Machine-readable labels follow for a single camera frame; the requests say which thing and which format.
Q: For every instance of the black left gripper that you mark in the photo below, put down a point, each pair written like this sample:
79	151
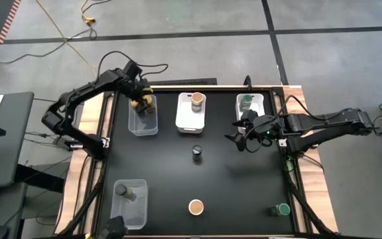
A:
138	88

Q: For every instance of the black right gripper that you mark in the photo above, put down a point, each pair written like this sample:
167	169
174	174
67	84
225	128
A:
265	126

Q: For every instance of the yellow-lid spice jar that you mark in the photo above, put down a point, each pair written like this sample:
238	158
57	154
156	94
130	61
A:
134	103
148	101

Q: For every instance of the green-lid spice jar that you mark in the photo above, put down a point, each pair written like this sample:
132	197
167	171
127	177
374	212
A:
246	99
283	209

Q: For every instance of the black-lid spice jar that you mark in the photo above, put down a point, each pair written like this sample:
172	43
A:
196	150
121	190

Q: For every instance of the tan-lid spice jar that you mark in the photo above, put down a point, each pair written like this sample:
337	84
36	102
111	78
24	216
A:
196	207
197	98

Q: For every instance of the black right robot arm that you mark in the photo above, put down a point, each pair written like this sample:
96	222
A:
333	121

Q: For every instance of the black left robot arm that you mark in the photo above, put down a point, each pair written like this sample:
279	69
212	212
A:
88	87

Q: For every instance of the yellow tape tag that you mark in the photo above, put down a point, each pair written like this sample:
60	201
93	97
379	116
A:
148	89

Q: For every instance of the clear plastic bin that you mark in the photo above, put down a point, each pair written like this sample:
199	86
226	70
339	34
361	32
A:
129	215
143	126

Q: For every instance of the white plastic bin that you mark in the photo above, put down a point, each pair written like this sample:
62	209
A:
186	119
259	103

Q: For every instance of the black ribbed bar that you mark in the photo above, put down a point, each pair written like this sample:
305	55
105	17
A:
184	81

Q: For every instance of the grey desk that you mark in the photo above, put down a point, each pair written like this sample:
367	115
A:
8	149

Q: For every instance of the black upright frame post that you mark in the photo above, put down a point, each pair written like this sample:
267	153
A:
248	83

